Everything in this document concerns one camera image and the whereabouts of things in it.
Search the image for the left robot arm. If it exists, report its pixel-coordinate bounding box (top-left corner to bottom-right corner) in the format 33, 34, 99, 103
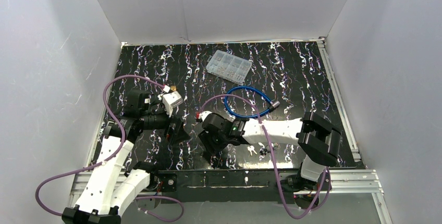
62, 90, 189, 223

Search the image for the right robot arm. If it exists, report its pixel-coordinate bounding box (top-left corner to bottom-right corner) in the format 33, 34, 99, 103
197, 111, 342, 182

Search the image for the clear plastic parts box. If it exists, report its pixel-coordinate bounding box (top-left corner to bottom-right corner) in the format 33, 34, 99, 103
206, 50, 252, 85

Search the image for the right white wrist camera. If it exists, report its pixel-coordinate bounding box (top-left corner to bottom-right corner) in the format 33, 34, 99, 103
195, 111, 212, 123

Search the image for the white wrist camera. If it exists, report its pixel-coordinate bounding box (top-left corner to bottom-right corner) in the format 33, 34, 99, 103
162, 91, 183, 118
195, 111, 212, 123

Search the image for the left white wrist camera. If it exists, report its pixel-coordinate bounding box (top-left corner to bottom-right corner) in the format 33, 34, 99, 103
162, 91, 183, 118

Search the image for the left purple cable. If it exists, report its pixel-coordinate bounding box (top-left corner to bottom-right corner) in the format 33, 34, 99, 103
35, 74, 185, 223

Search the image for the purple cable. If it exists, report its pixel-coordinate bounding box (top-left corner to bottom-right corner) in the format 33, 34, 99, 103
35, 74, 185, 223
199, 94, 332, 220

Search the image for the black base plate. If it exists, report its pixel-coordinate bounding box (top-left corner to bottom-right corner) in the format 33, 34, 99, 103
148, 168, 330, 204

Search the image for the blue cable lock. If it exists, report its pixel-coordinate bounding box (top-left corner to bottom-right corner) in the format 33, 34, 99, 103
224, 85, 280, 120

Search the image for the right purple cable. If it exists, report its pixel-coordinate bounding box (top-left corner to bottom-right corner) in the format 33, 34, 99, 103
199, 94, 332, 220

